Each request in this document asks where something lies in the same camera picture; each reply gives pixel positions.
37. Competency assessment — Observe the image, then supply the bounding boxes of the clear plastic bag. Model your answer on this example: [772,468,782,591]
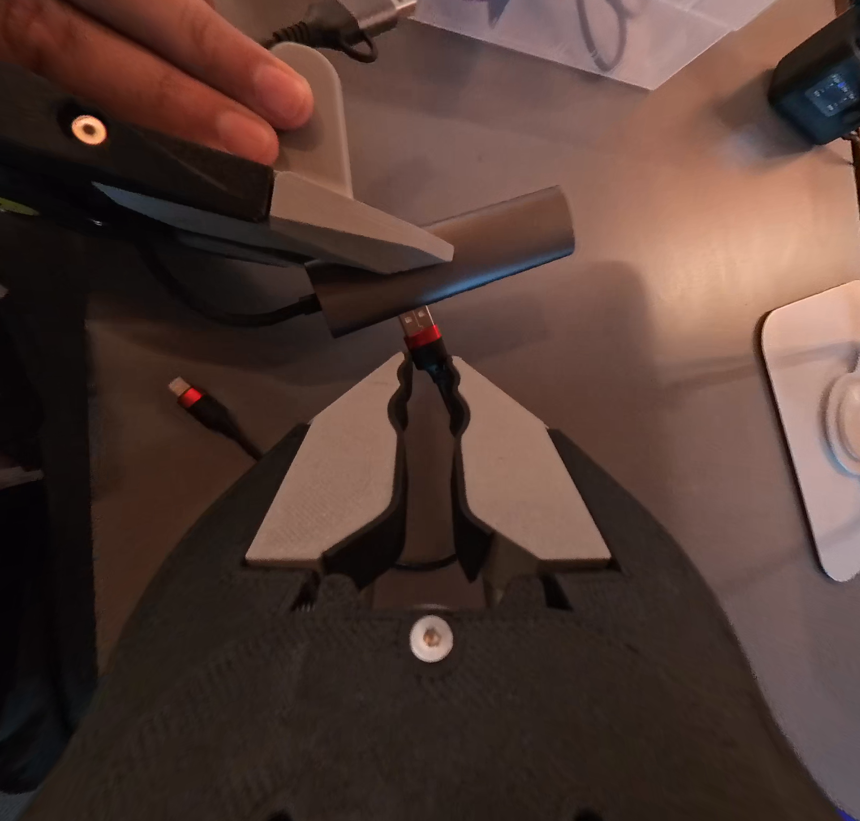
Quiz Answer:
[243,0,841,91]

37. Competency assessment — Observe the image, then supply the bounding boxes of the small black camera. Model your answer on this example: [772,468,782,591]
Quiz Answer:
[768,11,860,146]

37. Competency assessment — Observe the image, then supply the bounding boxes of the person's left hand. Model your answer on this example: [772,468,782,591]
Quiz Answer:
[0,0,315,166]

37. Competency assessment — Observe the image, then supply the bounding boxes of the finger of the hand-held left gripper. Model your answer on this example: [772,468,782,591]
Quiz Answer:
[271,40,355,200]
[269,171,456,276]

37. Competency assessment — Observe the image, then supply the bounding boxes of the black usb cable red plugs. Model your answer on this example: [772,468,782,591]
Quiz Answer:
[168,305,471,572]

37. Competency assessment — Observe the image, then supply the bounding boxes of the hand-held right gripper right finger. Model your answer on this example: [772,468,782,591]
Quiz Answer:
[447,356,614,607]

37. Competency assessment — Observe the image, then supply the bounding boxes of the thin black cable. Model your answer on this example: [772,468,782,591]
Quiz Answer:
[571,0,632,73]

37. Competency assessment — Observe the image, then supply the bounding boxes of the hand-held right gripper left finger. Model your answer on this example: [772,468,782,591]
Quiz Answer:
[244,352,413,591]

